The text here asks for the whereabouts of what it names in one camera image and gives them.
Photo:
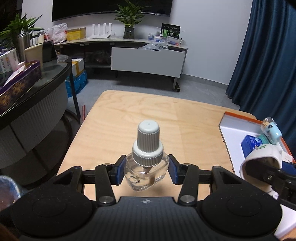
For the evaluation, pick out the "blue plastic bag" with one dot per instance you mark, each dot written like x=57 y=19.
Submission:
x=79 y=83

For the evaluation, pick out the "green text paper box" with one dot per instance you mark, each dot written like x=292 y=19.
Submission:
x=264 y=139

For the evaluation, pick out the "clear liquid refill bottle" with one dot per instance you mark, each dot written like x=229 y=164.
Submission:
x=148 y=163

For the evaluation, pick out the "black green display box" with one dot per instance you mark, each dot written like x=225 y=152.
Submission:
x=168 y=30

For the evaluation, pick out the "clear box of small items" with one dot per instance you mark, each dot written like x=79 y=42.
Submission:
x=166 y=40

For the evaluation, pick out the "white plug-in vaporizer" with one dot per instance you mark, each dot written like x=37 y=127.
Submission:
x=266 y=153

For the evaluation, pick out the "left potted plant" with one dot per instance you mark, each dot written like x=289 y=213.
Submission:
x=9 y=36

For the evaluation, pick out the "white red plastic bag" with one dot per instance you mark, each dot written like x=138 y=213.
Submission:
x=57 y=33

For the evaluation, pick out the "purple patterned box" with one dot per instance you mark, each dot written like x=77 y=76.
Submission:
x=19 y=83

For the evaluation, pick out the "black round side table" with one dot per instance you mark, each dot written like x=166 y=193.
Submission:
x=36 y=132

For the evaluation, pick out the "toothpick jar light blue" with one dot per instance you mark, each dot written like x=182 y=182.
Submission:
x=270 y=130

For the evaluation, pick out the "beige paper cup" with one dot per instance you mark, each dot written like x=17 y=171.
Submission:
x=34 y=53

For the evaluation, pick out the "white yellow cardboard carton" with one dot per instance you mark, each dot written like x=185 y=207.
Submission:
x=77 y=66

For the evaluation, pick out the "blue card box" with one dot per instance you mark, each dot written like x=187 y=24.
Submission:
x=249 y=144

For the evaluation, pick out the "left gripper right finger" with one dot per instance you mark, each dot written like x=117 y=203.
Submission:
x=187 y=175

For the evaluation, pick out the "white TV cabinet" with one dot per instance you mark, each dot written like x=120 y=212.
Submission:
x=120 y=54

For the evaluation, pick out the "yellow cardboard box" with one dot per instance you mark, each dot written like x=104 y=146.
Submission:
x=76 y=34

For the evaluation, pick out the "dark blue curtain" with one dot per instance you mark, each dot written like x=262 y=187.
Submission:
x=263 y=81

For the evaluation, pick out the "steel thermos bottle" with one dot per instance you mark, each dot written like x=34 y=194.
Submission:
x=23 y=42

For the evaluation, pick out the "orange white shallow box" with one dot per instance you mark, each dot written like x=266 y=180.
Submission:
x=234 y=128

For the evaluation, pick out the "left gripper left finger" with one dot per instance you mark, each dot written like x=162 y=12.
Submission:
x=107 y=175

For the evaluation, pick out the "white router with antennas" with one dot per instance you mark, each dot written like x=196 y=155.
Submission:
x=101 y=31

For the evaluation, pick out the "black wall television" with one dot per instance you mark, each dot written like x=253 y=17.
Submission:
x=68 y=9

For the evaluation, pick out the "potted green plant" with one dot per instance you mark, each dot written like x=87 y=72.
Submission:
x=130 y=15

